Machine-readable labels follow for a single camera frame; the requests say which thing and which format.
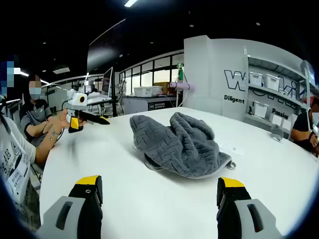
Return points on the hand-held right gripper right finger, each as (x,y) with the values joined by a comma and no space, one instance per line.
(239,216)

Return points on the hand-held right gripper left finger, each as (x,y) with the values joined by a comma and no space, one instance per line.
(74,214)

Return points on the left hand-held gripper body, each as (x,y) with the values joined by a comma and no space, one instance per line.
(76,100)

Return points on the grey towel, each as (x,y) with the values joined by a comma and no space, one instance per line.
(174,144)

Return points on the person's left hand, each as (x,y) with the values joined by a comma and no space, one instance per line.
(59,123)

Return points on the white background desk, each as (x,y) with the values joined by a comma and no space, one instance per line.
(99,100)

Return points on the black stand pole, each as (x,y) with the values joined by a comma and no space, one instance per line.
(114,99)

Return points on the computer monitor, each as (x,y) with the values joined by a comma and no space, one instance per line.
(107,83)

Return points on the white table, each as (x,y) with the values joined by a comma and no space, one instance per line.
(112,159)

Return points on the grey equipment cabinet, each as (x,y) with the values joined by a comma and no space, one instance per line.
(139,105)

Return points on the large white plastic crate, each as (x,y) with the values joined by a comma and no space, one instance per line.
(148,91)

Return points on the white paper slip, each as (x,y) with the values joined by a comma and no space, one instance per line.
(231,149)

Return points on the cardboard box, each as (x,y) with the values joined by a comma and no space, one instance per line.
(164,84)

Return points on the small grey cloth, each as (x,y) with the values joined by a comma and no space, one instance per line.
(277,132)

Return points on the purple roll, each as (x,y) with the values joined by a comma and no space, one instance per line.
(182,86)

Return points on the green hanging object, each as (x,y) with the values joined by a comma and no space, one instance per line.
(181,72)

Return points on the flat white box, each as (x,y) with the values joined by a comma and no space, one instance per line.
(277,119)

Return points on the white lidded storage bin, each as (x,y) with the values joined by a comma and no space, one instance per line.
(260,109)
(255,79)
(271,81)

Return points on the ceiling light strip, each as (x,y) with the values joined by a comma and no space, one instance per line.
(130,3)

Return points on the grey metal shelf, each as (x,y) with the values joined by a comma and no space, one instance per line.
(286,93)

